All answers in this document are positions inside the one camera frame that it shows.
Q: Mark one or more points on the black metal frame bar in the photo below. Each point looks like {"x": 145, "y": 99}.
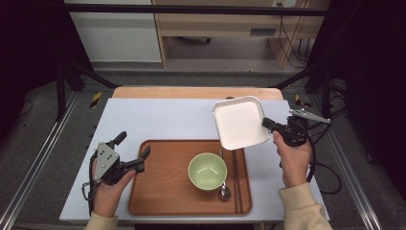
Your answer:
{"x": 191, "y": 9}

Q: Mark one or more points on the person's right hand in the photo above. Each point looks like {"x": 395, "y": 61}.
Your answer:
{"x": 295, "y": 163}

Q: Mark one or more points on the clear glass container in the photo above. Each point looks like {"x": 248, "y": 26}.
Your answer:
{"x": 239, "y": 123}

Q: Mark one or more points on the aluminium floor rail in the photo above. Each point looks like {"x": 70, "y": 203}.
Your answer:
{"x": 348, "y": 166}
{"x": 38, "y": 153}

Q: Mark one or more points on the metal spoon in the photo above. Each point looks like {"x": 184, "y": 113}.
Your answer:
{"x": 224, "y": 193}

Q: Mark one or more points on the grey chair base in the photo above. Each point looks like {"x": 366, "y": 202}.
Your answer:
{"x": 194, "y": 40}

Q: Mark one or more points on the brown wooden tray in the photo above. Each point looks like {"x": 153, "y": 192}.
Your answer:
{"x": 159, "y": 191}

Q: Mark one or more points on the yellow black floor tape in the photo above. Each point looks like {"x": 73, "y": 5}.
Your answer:
{"x": 95, "y": 99}
{"x": 298, "y": 99}

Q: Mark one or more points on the light wooden desk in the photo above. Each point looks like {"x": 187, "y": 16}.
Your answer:
{"x": 223, "y": 24}

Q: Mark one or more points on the black metal frame stand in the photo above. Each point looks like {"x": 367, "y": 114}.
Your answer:
{"x": 60, "y": 89}
{"x": 325, "y": 92}

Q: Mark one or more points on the green bowl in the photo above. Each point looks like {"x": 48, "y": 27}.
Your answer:
{"x": 207, "y": 171}

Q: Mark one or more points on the grey rectangular desk label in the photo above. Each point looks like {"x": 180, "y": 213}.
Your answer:
{"x": 263, "y": 32}

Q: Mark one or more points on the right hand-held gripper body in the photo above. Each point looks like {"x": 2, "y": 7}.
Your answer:
{"x": 295, "y": 132}

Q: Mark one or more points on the black curtain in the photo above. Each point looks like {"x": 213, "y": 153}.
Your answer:
{"x": 25, "y": 48}
{"x": 367, "y": 64}

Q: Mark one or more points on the white table cover board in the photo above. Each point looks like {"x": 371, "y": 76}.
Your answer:
{"x": 159, "y": 118}

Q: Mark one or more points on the white cabinet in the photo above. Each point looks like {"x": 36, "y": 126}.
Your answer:
{"x": 118, "y": 38}

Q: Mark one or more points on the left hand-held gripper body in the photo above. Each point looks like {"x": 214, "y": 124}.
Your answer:
{"x": 107, "y": 159}

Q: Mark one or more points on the person's left hand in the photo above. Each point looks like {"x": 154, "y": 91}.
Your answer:
{"x": 107, "y": 198}

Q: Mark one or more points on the dark brown chopstick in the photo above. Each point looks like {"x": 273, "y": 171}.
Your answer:
{"x": 235, "y": 179}
{"x": 239, "y": 179}

